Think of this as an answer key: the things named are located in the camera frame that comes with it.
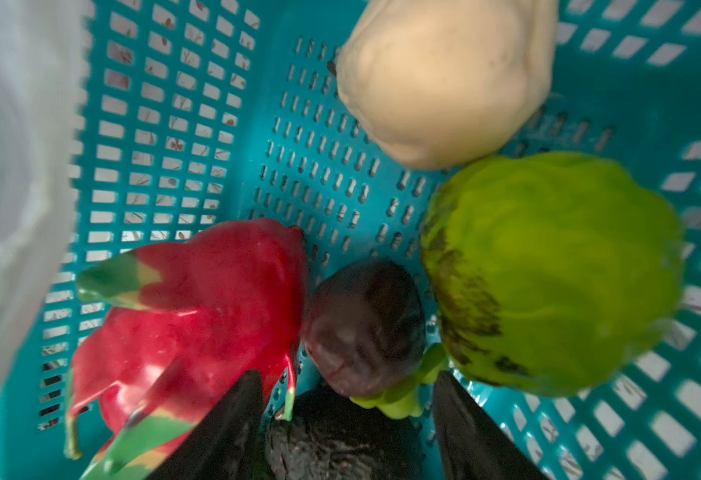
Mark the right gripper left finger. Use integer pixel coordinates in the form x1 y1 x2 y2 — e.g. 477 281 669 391
148 370 264 480

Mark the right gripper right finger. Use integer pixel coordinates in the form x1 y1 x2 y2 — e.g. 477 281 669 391
433 371 547 480

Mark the dark green avocado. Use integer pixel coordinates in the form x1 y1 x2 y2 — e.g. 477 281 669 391
264 387 424 479

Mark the green custard apple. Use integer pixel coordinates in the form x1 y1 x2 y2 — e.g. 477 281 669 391
420 151 686 397

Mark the white plastic bag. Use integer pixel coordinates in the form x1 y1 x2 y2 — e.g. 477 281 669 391
0 1 86 388

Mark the light green starfruit piece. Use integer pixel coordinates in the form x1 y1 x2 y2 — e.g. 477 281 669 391
350 343 450 420

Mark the dark purple passion fruit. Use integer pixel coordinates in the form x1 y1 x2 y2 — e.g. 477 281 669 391
300 257 427 397

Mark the teal plastic basket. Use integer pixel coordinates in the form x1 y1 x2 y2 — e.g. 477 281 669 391
0 1 701 479

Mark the cream white garlic-like fruit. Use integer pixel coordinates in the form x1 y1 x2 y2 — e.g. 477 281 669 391
334 1 560 171

